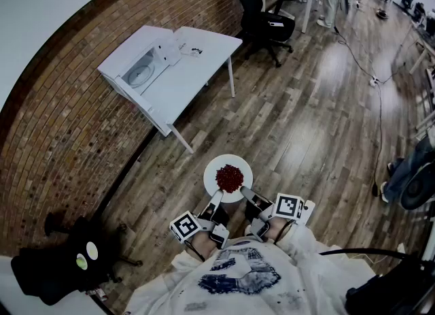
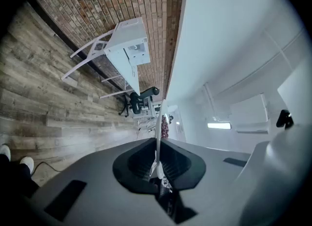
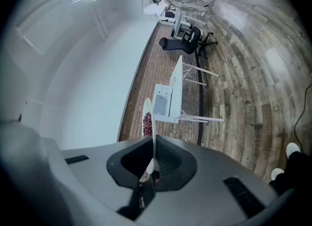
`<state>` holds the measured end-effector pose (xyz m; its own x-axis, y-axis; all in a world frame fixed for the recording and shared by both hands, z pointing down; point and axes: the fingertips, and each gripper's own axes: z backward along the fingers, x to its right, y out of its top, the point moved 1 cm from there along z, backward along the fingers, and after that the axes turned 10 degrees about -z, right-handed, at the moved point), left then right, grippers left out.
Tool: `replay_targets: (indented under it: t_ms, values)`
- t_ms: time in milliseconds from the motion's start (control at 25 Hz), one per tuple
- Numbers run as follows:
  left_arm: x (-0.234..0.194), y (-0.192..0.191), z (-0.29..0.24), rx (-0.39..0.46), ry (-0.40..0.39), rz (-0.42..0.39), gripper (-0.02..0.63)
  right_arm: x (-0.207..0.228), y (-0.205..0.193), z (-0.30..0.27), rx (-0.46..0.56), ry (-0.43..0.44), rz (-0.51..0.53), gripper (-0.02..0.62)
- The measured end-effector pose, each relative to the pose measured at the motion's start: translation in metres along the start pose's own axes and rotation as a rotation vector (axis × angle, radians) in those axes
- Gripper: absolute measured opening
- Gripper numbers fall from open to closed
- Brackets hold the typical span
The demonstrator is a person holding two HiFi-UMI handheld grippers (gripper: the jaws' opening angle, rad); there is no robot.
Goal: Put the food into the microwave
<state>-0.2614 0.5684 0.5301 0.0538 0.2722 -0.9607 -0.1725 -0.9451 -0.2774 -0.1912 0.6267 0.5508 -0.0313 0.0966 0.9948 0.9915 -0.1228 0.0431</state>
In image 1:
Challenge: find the plain black office chair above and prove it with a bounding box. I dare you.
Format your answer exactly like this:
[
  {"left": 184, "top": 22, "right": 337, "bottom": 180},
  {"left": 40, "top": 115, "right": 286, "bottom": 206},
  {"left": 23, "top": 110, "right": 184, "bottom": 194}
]
[{"left": 232, "top": 0, "right": 296, "bottom": 68}]

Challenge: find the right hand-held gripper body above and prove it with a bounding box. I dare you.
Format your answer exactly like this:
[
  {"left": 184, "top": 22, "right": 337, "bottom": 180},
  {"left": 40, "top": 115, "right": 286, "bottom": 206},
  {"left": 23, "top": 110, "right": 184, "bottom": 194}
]
[{"left": 244, "top": 193, "right": 316, "bottom": 243}]

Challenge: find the white printed leaflet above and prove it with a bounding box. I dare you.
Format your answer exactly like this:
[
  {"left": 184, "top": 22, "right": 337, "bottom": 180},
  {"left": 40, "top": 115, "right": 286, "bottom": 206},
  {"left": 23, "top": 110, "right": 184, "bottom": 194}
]
[{"left": 179, "top": 43, "right": 204, "bottom": 59}]

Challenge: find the pile of red berries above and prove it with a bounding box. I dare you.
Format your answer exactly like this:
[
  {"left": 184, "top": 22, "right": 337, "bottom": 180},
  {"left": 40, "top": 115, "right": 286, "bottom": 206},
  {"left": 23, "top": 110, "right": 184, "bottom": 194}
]
[{"left": 215, "top": 164, "right": 245, "bottom": 194}]

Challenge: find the black office chair with stickers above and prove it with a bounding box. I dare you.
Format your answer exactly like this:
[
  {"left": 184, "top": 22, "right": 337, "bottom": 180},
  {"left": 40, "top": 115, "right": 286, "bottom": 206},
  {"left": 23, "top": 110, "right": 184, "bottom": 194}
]
[{"left": 10, "top": 211, "right": 143, "bottom": 308}]

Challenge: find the person's white printed sweatshirt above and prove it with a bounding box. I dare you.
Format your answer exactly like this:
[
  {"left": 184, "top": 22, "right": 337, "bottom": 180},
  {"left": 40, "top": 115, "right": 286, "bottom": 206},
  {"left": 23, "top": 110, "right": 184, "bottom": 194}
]
[{"left": 124, "top": 225, "right": 378, "bottom": 315}]

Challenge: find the black floor cable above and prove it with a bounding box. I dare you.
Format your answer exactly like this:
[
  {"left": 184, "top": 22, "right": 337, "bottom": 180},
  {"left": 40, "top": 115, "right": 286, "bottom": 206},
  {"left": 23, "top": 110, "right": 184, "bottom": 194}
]
[{"left": 334, "top": 27, "right": 407, "bottom": 196}]

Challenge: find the white table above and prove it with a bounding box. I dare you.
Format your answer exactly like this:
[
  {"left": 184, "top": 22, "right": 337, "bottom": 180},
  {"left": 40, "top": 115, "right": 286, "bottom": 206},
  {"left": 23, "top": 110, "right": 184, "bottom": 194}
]
[{"left": 141, "top": 26, "right": 243, "bottom": 154}]

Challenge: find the black bag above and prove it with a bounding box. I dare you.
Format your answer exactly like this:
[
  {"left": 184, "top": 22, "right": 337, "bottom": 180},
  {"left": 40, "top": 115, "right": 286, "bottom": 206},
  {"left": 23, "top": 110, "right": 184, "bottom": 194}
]
[{"left": 345, "top": 274, "right": 435, "bottom": 315}]

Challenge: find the thick black cable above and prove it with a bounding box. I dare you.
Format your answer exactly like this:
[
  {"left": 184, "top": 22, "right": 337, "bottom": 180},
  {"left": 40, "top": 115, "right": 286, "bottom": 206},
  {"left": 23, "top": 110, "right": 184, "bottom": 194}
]
[{"left": 319, "top": 247, "right": 425, "bottom": 267}]

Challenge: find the white round plate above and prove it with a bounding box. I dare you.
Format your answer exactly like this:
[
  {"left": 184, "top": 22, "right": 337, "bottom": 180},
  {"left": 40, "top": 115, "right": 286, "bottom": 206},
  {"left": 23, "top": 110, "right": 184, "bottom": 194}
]
[{"left": 203, "top": 154, "right": 254, "bottom": 204}]

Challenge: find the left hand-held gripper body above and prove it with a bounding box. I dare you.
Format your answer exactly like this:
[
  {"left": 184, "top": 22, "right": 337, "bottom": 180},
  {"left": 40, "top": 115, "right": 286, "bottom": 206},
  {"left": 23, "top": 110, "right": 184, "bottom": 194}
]
[{"left": 169, "top": 203, "right": 231, "bottom": 250}]

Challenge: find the white microwave oven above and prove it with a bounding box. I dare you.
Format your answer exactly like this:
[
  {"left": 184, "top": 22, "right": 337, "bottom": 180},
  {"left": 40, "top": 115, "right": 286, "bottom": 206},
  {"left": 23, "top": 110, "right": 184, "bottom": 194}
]
[{"left": 97, "top": 24, "right": 183, "bottom": 137}]

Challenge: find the person's right forearm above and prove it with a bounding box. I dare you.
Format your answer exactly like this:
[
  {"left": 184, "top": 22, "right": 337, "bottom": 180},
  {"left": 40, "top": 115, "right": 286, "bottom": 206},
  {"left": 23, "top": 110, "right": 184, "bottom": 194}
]
[{"left": 266, "top": 217, "right": 296, "bottom": 245}]

